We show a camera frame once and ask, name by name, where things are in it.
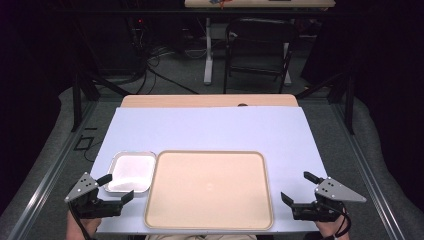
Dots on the black horizontal crossbar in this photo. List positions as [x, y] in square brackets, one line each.
[166, 11]

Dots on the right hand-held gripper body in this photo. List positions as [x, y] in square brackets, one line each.
[338, 192]

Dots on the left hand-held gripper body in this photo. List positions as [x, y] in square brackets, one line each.
[81, 188]

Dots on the black metal frame stand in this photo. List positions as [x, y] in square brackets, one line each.
[77, 100]
[349, 100]

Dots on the person's left hand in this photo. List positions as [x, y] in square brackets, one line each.
[89, 226]

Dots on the black folding chair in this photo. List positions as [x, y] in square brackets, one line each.
[260, 33]

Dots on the wooden table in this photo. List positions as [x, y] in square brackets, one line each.
[200, 100]

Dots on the beige plastic tray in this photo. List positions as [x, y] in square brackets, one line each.
[209, 190]

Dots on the aluminium rail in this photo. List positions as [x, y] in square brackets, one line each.
[370, 173]
[50, 173]

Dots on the white foil-rimmed container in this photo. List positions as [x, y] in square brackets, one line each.
[132, 172]

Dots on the person's right hand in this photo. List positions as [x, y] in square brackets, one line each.
[328, 229]

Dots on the pale blue table board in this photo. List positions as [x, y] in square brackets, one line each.
[213, 128]

